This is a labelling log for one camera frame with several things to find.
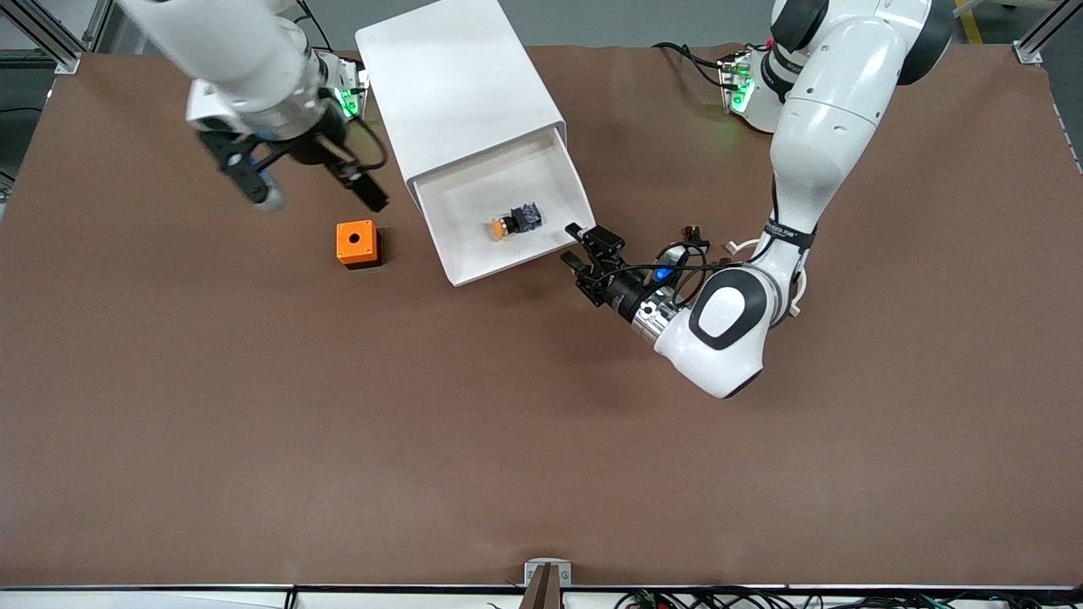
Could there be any white plastic drawer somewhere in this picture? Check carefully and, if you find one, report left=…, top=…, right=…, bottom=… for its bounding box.
left=409, top=127, right=596, bottom=287

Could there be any white curved bracket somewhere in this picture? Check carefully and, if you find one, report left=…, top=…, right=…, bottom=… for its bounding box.
left=726, top=239, right=803, bottom=318

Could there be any orange button box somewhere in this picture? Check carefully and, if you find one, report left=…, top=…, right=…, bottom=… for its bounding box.
left=336, top=220, right=382, bottom=270

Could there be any black cable bundle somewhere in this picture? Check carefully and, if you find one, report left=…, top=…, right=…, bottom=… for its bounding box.
left=613, top=586, right=1083, bottom=609

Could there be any black base cable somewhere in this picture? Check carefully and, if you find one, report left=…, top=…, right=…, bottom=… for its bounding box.
left=292, top=0, right=335, bottom=52
left=651, top=41, right=730, bottom=87

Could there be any orange push button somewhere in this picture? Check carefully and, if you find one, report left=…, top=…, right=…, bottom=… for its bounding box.
left=492, top=203, right=542, bottom=242

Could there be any white drawer cabinet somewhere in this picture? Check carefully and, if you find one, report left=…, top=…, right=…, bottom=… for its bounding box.
left=355, top=0, right=566, bottom=191

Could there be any grey metal table bracket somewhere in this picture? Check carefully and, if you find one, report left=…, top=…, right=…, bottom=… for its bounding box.
left=525, top=558, right=573, bottom=609

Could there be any aluminium profile post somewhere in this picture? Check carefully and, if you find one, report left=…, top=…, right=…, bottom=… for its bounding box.
left=80, top=0, right=115, bottom=52
left=0, top=0, right=83, bottom=75
left=1013, top=0, right=1083, bottom=66

